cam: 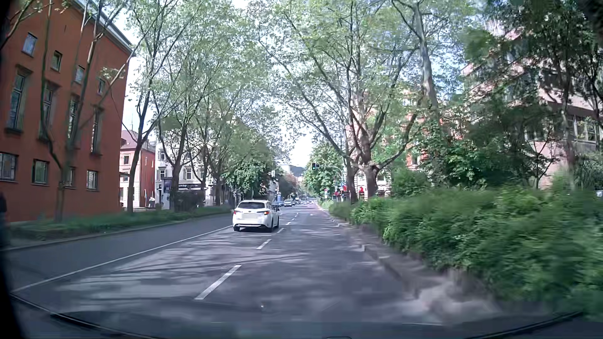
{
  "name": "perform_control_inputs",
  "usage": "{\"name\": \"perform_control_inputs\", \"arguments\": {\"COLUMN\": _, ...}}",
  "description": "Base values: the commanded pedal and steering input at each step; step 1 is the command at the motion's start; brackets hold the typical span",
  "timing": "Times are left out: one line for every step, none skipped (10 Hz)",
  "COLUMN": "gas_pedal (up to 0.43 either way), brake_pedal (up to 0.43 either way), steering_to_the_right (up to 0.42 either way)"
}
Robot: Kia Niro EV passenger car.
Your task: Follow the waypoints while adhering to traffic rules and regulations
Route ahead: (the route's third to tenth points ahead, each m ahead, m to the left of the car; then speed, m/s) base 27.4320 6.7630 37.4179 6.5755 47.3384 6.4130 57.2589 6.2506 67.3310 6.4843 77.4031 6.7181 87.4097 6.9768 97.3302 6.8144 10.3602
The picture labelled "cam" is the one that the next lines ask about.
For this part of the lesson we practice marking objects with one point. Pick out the traffic light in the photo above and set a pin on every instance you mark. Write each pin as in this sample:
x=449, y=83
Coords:
x=325, y=170

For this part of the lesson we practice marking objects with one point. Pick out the queue of cars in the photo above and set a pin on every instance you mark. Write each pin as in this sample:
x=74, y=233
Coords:
x=287, y=202

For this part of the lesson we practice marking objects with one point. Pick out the group of people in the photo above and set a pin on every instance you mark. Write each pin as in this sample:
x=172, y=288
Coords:
x=348, y=192

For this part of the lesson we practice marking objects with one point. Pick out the white car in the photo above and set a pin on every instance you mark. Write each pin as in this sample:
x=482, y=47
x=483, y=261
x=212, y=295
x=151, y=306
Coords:
x=255, y=215

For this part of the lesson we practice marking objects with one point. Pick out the grey asphalt road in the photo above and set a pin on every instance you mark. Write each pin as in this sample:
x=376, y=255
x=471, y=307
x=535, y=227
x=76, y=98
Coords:
x=311, y=263

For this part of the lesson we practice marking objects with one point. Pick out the row of trees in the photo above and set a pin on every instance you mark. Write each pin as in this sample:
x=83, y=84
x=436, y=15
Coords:
x=367, y=94
x=188, y=94

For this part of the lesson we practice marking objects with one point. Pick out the white building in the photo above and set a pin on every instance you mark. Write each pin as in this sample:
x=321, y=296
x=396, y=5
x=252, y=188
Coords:
x=188, y=181

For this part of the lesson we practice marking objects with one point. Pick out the road markings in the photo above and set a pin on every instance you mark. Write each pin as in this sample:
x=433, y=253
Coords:
x=217, y=283

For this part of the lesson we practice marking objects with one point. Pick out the car's own bonnet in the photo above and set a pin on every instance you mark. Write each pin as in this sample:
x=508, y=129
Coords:
x=301, y=329

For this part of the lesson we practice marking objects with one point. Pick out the grass verge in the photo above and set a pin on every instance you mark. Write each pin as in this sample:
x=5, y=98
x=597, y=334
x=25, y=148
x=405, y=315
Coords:
x=108, y=222

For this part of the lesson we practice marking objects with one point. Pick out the green bushes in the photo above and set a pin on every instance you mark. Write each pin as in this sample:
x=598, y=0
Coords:
x=494, y=230

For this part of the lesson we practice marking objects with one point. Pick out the pink building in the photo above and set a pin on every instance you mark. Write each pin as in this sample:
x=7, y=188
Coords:
x=551, y=117

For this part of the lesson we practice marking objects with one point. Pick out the red brick building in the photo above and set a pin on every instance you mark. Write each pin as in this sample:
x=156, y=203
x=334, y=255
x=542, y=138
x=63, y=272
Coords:
x=42, y=132

